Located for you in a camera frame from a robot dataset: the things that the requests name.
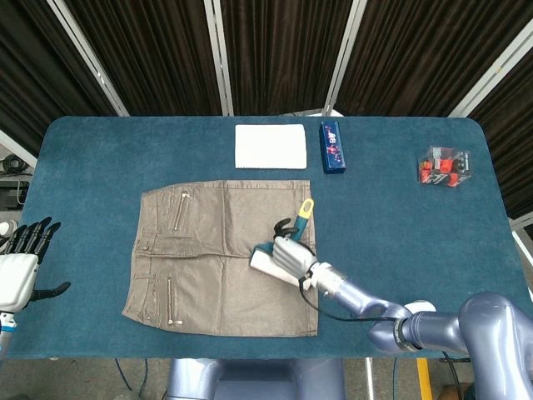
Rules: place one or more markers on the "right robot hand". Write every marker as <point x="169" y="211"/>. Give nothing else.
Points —
<point x="293" y="256"/>

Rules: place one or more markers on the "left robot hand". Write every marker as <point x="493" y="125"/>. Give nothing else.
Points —
<point x="14" y="277"/>

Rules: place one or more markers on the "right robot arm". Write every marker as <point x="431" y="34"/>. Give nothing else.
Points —
<point x="479" y="329"/>

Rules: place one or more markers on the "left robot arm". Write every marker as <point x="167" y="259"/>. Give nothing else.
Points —
<point x="6" y="333"/>

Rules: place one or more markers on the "brown short skirt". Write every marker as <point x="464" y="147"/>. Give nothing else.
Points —
<point x="187" y="250"/>

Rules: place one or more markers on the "black equipment box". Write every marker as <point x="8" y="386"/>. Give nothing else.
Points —
<point x="12" y="192"/>

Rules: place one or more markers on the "white folded cloth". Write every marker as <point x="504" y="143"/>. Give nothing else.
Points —
<point x="270" y="146"/>

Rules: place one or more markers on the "dark blue printed box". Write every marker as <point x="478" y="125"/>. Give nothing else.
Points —
<point x="333" y="148"/>

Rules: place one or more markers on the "blue-grey robot torso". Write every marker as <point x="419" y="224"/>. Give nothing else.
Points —
<point x="258" y="383"/>

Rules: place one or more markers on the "white computer mouse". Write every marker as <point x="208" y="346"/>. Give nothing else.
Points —
<point x="422" y="305"/>

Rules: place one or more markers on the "blue table cloth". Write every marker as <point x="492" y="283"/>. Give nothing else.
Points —
<point x="104" y="166"/>

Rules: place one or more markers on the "white metal pole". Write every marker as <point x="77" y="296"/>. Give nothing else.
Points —
<point x="370" y="379"/>

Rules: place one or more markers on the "clear box with red parts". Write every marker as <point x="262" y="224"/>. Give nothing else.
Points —
<point x="443" y="166"/>

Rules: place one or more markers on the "yellow floor strip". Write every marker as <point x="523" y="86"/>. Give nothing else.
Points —
<point x="423" y="379"/>

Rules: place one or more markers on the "black pleated curtain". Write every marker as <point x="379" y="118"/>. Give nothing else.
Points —
<point x="29" y="75"/>
<point x="283" y="54"/>
<point x="416" y="54"/>
<point x="158" y="54"/>
<point x="512" y="141"/>

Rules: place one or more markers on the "white partition frame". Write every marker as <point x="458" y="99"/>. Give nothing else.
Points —
<point x="220" y="62"/>
<point x="522" y="235"/>
<point x="341" y="62"/>
<point x="16" y="148"/>
<point x="491" y="71"/>
<point x="89" y="58"/>

